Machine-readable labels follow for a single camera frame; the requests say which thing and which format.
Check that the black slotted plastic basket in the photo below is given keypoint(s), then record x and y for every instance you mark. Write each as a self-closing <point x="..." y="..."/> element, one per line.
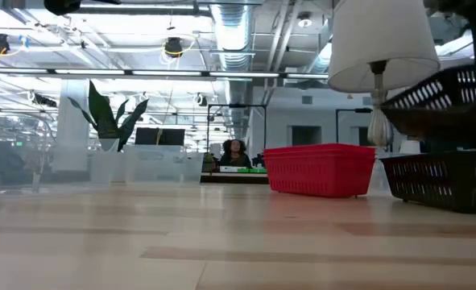
<point x="443" y="117"/>
<point x="443" y="189"/>

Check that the red slotted plastic basket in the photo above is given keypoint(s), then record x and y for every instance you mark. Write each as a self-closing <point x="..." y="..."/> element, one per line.
<point x="320" y="150"/>
<point x="320" y="179"/>
<point x="320" y="146"/>

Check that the white shade glass table lamp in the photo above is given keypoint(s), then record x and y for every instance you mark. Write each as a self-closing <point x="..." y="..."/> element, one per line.
<point x="382" y="36"/>

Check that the long ceiling light strip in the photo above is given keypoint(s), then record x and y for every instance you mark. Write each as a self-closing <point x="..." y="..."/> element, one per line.
<point x="161" y="73"/>

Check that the black ceiling spotlight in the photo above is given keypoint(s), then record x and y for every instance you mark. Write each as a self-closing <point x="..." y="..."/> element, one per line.
<point x="201" y="100"/>

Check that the black computer monitor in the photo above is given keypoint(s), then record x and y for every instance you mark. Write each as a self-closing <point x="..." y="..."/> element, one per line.
<point x="160" y="136"/>

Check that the small green potted plant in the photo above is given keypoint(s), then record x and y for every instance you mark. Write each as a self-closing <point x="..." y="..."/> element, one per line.
<point x="209" y="162"/>

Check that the person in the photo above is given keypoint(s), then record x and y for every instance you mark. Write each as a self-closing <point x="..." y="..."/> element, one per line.
<point x="235" y="155"/>

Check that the green boxes on desk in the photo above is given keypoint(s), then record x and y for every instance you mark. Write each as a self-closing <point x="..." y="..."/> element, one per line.
<point x="245" y="170"/>

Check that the silver ceiling air duct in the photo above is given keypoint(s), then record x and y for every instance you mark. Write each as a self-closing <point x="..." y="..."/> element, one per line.
<point x="233" y="32"/>

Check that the black metal stand frame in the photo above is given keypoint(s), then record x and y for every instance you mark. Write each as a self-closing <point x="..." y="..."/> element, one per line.
<point x="352" y="110"/>

